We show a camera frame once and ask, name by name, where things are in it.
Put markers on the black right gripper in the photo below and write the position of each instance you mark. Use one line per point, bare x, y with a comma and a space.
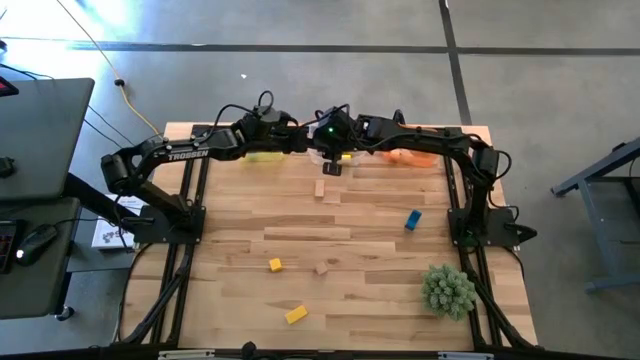
334, 152

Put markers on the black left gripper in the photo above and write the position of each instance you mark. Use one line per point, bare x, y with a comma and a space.
297, 143

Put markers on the plain rectangular wooden block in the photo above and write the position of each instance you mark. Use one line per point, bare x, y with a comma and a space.
319, 188

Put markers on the blue rectangular wooden block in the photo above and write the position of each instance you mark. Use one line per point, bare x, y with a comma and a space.
413, 220

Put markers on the plain wooden cube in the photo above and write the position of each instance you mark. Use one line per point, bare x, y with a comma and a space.
321, 268

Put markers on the small yellow wooden cube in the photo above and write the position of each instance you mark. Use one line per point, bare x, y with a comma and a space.
275, 264

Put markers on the yellow rectangular wooden block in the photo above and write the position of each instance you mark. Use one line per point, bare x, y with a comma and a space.
296, 314

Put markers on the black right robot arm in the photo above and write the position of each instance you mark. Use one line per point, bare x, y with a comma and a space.
425, 140

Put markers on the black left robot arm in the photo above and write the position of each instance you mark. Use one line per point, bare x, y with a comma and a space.
187, 154

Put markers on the clear plastic bin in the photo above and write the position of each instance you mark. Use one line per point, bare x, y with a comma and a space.
357, 160

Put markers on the yellow-green translucent plastic bin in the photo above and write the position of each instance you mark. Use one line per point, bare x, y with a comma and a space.
265, 157

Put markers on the orange translucent plastic bin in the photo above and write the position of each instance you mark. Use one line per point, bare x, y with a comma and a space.
415, 159

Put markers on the black table clamp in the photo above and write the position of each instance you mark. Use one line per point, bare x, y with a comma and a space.
398, 116

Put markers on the green artificial succulent plant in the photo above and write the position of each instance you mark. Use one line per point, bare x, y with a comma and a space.
448, 291

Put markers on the black desk support beam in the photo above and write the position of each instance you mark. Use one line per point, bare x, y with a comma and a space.
95, 197

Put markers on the white printed box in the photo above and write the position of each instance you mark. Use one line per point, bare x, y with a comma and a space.
107, 235

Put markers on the grey desk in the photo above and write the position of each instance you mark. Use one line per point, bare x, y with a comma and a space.
45, 140

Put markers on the blue-grey metal cart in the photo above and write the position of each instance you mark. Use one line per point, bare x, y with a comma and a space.
595, 171

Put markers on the black computer mouse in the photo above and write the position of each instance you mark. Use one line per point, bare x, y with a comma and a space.
35, 243

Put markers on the black caster wheel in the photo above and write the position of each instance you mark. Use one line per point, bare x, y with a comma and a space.
65, 313

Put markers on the black desk device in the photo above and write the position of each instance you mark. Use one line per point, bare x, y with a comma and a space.
6, 166

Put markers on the black device with red light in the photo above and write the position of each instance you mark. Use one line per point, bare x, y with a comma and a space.
7, 88

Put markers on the dark desk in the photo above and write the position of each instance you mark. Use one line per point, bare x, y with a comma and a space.
35, 280

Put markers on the black backlit keyboard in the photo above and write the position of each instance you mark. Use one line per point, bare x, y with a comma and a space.
5, 247

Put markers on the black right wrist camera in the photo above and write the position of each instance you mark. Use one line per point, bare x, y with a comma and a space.
330, 125

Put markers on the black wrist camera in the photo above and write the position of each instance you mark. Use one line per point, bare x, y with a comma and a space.
265, 122
330, 125

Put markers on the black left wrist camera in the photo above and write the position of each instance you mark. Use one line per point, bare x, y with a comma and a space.
265, 122

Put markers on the black aluminium frame rail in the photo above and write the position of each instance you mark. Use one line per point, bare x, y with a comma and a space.
350, 356
202, 187
451, 190
200, 129

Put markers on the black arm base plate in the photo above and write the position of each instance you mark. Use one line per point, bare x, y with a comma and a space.
160, 232
492, 232

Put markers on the silver aluminium bracket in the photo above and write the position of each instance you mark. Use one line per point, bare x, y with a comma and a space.
185, 354
465, 355

